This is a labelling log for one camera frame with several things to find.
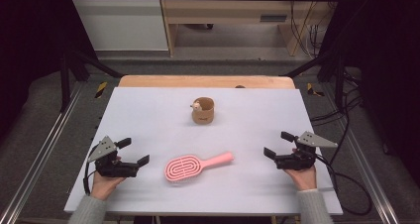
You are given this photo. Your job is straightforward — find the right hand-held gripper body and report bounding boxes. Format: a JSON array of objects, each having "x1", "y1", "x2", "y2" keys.
[{"x1": 274, "y1": 131, "x2": 339, "y2": 171}]

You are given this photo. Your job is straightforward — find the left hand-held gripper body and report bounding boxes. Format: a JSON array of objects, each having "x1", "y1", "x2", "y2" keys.
[{"x1": 87, "y1": 135, "x2": 140, "y2": 178}]

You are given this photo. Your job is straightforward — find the pink hairbrush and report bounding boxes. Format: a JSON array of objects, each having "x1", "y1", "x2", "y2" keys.
[{"x1": 163, "y1": 151, "x2": 236, "y2": 183}]

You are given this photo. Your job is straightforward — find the brown holder with bear figure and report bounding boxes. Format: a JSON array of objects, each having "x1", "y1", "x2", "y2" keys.
[{"x1": 189, "y1": 96, "x2": 216, "y2": 126}]

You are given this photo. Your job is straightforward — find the person's right hand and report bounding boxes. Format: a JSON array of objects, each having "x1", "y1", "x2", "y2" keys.
[{"x1": 283, "y1": 148, "x2": 318, "y2": 192}]

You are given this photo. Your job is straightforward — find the person's left hand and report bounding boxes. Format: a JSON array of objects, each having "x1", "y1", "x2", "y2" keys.
[{"x1": 90, "y1": 156, "x2": 128, "y2": 201}]

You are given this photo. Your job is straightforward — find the white board mat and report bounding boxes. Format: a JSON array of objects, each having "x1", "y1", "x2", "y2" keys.
[{"x1": 63, "y1": 86, "x2": 344, "y2": 217}]

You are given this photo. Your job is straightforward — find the yellow black tape strip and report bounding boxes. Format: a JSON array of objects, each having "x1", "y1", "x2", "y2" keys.
[
  {"x1": 306, "y1": 82, "x2": 326, "y2": 98},
  {"x1": 94, "y1": 81, "x2": 109, "y2": 100}
]

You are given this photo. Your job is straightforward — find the black metal stand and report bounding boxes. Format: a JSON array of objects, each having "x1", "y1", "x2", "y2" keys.
[
  {"x1": 282, "y1": 48, "x2": 347, "y2": 113},
  {"x1": 59, "y1": 48, "x2": 124, "y2": 113}
]

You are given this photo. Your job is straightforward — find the wooden table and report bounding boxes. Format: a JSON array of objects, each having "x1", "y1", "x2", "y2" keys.
[{"x1": 117, "y1": 74, "x2": 296, "y2": 89}]

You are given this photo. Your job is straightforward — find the white cabinet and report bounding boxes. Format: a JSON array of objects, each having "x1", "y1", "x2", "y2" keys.
[{"x1": 65, "y1": 0, "x2": 169, "y2": 52}]

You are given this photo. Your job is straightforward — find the dark curtain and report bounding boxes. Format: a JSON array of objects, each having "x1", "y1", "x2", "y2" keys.
[
  {"x1": 0, "y1": 0, "x2": 97, "y2": 139},
  {"x1": 319, "y1": 0, "x2": 420, "y2": 187}
]

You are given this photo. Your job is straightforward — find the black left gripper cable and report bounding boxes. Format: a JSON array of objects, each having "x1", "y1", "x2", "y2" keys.
[{"x1": 82, "y1": 144, "x2": 101, "y2": 196}]

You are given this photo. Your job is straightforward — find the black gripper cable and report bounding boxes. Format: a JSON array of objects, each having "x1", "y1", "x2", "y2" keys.
[
  {"x1": 315, "y1": 153, "x2": 373, "y2": 217},
  {"x1": 82, "y1": 144, "x2": 101, "y2": 196}
]

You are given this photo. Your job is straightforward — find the bundle of black floor cables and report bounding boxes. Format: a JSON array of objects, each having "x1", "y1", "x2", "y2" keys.
[{"x1": 310, "y1": 67, "x2": 365, "y2": 168}]

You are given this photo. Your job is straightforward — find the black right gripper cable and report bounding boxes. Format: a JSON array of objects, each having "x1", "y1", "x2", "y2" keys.
[{"x1": 315, "y1": 153, "x2": 373, "y2": 217}]

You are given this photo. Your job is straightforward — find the aluminium floor rail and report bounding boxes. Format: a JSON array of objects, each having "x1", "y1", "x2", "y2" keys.
[
  {"x1": 343, "y1": 128, "x2": 401, "y2": 224},
  {"x1": 0, "y1": 81, "x2": 84, "y2": 224}
]

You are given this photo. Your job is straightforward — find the hanging cables by desk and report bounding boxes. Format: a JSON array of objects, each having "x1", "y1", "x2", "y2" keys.
[{"x1": 288, "y1": 0, "x2": 324, "y2": 59}]

